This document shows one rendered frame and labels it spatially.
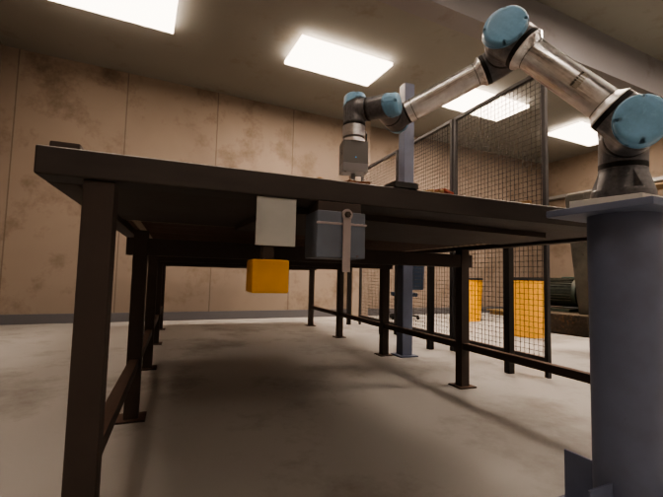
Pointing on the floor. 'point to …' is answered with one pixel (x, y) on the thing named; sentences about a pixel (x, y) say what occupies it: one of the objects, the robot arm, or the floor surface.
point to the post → (405, 265)
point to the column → (623, 350)
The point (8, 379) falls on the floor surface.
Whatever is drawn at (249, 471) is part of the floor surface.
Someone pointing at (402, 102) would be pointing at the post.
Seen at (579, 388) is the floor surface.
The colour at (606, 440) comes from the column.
